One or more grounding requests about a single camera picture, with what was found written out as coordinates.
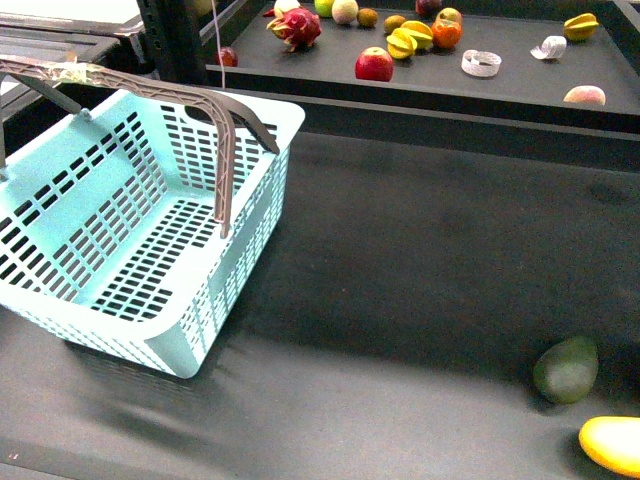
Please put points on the yellow mango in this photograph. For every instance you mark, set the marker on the yellow mango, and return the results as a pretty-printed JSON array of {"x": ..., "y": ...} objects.
[{"x": 613, "y": 443}]

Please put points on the beige round melon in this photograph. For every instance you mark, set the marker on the beige round melon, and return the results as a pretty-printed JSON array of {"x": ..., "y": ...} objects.
[{"x": 344, "y": 12}]

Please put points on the black shelf upright post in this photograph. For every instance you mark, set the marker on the black shelf upright post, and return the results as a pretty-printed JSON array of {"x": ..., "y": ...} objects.
[{"x": 172, "y": 32}]

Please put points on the dark purple fruit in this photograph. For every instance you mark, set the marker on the dark purple fruit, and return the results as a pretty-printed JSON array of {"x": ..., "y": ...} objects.
[{"x": 427, "y": 8}]

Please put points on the brown kiwi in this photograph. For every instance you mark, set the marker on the brown kiwi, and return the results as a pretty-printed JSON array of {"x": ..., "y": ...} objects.
[
  {"x": 367, "y": 18},
  {"x": 392, "y": 22}
]

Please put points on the white foam fruit net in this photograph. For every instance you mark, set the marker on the white foam fruit net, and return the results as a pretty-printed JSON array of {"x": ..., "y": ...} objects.
[{"x": 480, "y": 64}]

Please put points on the white round fruit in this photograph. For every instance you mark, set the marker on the white round fruit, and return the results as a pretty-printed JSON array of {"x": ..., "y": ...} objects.
[{"x": 283, "y": 6}]

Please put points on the pale peach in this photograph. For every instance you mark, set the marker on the pale peach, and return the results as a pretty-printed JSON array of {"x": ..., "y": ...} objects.
[{"x": 586, "y": 94}]

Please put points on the far yellow star fruit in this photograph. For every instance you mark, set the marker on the far yellow star fruit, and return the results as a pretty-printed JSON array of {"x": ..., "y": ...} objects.
[{"x": 581, "y": 27}]

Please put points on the pink dragon fruit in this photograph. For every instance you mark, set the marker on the pink dragon fruit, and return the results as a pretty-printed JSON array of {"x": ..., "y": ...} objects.
[{"x": 296, "y": 28}]

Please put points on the crumpled white foam net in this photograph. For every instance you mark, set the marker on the crumpled white foam net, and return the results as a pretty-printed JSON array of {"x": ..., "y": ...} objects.
[{"x": 552, "y": 48}]

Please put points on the small red apple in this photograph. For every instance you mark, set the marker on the small red apple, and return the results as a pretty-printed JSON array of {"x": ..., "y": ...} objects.
[{"x": 227, "y": 57}]

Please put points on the yellow star fruit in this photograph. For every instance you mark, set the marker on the yellow star fruit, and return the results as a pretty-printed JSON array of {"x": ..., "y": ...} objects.
[
  {"x": 421, "y": 32},
  {"x": 581, "y": 27},
  {"x": 400, "y": 44}
]

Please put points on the red yellow peach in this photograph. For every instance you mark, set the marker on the red yellow peach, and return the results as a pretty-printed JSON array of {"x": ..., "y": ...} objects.
[{"x": 449, "y": 14}]

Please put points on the large red apple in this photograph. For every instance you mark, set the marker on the large red apple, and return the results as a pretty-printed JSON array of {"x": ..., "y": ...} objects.
[{"x": 375, "y": 64}]

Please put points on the green avocado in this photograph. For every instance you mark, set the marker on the green avocado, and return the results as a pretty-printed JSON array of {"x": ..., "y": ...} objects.
[{"x": 567, "y": 371}]

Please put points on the green apple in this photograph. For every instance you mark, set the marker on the green apple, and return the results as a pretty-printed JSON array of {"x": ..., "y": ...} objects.
[{"x": 324, "y": 8}]

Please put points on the brown basket handle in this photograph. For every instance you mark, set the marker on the brown basket handle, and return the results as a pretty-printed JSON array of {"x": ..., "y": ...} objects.
[{"x": 223, "y": 111}]

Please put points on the front yellow star fruit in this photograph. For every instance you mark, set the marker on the front yellow star fruit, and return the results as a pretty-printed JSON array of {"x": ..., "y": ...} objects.
[{"x": 400, "y": 44}]

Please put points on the rear yellow star fruit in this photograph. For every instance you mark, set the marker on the rear yellow star fruit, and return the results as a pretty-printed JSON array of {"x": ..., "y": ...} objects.
[{"x": 421, "y": 32}]

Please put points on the light blue plastic basket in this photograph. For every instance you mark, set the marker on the light blue plastic basket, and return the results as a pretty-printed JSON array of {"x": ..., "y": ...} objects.
[{"x": 108, "y": 230}]

